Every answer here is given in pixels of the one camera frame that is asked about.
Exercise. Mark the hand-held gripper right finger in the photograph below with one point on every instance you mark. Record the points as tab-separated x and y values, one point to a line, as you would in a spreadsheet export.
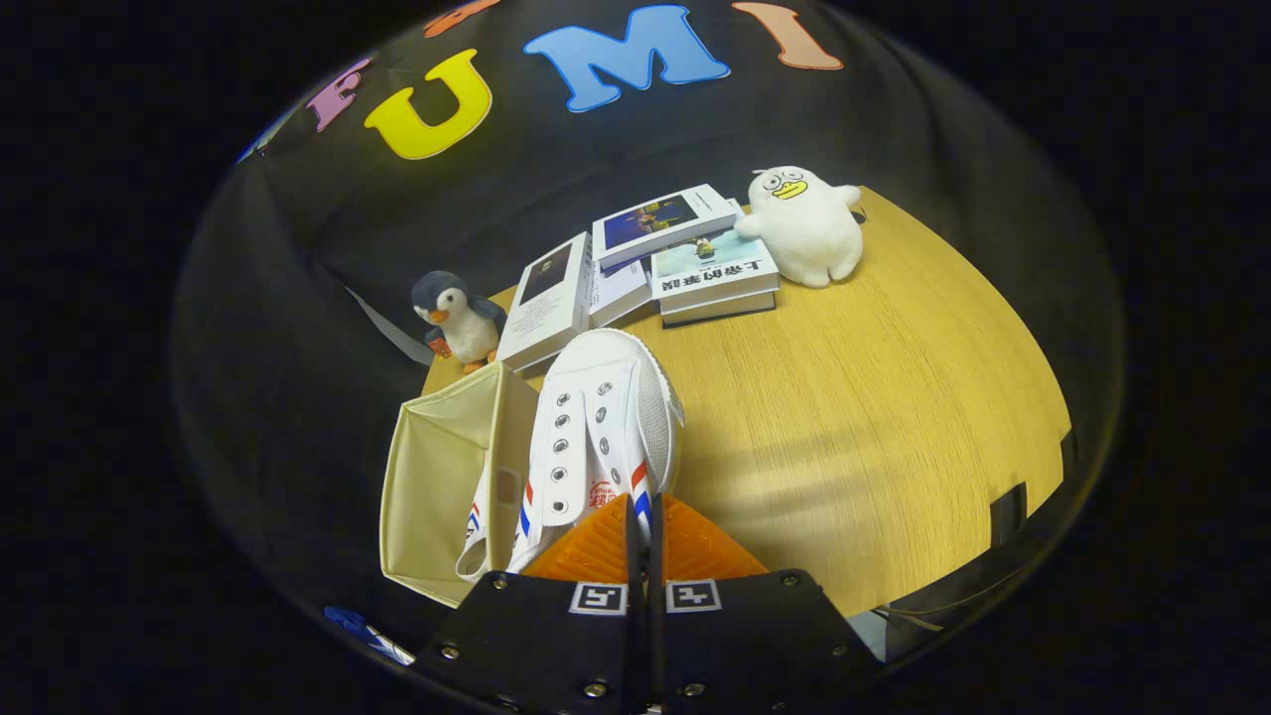
745	636

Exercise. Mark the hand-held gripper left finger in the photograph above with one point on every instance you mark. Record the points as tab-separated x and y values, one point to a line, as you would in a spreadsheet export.
556	636

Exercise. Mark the white canvas shoe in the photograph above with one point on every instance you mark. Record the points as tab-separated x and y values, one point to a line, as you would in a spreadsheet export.
475	541
596	417

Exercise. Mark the beige fabric storage box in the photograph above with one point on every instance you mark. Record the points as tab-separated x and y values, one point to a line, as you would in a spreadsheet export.
437	487

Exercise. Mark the blue object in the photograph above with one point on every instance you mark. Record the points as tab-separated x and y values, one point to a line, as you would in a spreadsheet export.
367	633

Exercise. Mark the grey penguin plush toy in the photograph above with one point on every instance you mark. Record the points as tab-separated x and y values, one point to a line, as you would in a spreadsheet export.
465	323

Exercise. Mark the grey book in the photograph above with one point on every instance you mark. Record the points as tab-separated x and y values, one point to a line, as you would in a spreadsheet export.
720	308

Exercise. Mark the white book dark portrait cover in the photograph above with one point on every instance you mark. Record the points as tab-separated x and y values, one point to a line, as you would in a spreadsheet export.
546	303

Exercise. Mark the plain white book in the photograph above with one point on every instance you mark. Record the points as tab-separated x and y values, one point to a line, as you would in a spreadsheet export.
618	293

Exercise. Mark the white book pale teal cover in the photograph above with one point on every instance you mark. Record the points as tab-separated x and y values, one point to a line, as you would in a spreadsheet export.
715	273

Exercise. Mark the white duck plush toy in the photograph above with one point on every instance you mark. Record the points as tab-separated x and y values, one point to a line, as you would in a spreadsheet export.
809	233

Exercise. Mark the white book blue photo cover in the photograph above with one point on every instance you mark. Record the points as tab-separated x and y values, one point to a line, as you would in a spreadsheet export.
660	220

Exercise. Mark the black backdrop cloth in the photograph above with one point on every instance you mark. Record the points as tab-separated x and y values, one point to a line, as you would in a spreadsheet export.
298	298

